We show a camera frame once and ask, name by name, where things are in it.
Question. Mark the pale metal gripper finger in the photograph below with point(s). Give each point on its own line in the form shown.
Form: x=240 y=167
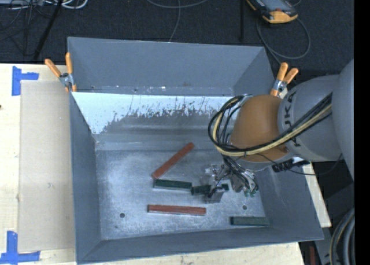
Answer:
x=215 y=197
x=210 y=174

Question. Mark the dark green flat block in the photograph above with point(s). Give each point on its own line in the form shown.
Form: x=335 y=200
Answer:
x=172 y=184
x=250 y=221

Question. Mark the red-brown flat block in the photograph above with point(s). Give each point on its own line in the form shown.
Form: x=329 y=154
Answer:
x=173 y=160
x=176 y=210

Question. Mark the grey metal bin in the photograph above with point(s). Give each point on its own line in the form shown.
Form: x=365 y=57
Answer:
x=130 y=171

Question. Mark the pale wood flat board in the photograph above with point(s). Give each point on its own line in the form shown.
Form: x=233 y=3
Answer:
x=43 y=156

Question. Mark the black cylinder on white bracket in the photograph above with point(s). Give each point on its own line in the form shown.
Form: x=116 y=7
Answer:
x=284 y=166

